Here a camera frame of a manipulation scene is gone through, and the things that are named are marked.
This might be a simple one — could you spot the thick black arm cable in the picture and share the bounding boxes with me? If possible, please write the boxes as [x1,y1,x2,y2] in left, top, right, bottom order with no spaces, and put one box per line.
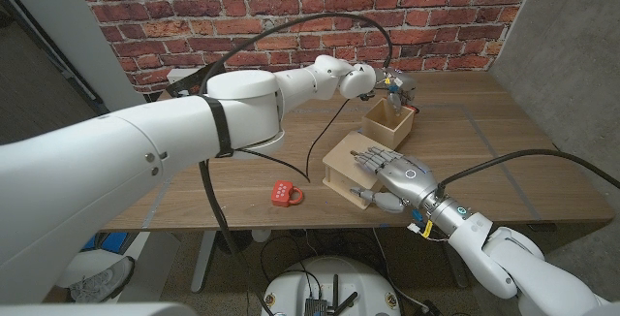
[435,148,620,196]
[197,12,394,316]

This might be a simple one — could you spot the black orange snack package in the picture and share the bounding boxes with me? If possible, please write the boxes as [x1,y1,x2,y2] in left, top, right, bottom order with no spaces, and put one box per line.
[167,63,219,98]

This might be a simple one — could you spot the white table leg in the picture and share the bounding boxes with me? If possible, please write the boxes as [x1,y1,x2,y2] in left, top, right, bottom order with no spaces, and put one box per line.
[190,230,218,294]

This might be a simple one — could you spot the white floor base blue pads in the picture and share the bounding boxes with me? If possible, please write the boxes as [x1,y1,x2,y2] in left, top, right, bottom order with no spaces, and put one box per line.
[57,232,130,288]

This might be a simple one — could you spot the grey table leg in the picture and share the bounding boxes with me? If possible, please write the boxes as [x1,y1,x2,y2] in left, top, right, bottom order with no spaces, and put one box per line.
[438,237,470,289]

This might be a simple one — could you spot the grey sneaker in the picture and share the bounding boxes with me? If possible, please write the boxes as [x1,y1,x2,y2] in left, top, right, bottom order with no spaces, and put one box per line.
[70,256,137,303]

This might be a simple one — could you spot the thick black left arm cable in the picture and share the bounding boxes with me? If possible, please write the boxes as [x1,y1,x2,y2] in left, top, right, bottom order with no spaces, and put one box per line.
[197,12,394,316]

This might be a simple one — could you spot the red padlock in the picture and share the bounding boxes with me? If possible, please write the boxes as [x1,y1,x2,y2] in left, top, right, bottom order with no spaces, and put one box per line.
[270,179,304,208]

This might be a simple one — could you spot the black round floor object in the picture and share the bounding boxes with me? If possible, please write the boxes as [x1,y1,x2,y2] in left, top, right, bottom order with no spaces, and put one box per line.
[215,231,253,254]

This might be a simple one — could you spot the grey finned electronics module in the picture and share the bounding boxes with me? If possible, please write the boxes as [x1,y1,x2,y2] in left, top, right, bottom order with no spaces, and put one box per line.
[303,298,327,316]

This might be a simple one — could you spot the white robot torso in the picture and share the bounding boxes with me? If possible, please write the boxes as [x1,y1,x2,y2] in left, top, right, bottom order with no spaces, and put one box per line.
[260,256,402,316]

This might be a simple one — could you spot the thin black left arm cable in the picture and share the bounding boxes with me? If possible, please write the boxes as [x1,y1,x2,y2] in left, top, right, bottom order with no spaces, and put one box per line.
[232,97,353,184]

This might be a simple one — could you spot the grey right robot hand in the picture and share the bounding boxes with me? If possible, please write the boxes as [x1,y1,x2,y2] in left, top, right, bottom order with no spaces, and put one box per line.
[349,145,452,216]

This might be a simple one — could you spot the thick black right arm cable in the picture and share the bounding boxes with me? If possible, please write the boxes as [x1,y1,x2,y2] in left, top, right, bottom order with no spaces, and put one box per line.
[435,148,620,196]

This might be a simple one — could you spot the wooden drawer with red front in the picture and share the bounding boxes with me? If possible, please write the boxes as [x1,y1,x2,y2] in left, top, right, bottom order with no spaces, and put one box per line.
[360,97,417,151]

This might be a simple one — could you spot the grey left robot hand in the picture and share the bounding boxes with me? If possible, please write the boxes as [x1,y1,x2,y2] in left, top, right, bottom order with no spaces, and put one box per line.
[382,68,418,115]

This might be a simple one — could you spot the wooden box with slot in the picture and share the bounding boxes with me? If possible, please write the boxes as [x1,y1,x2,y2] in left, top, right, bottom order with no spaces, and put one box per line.
[322,130,388,210]

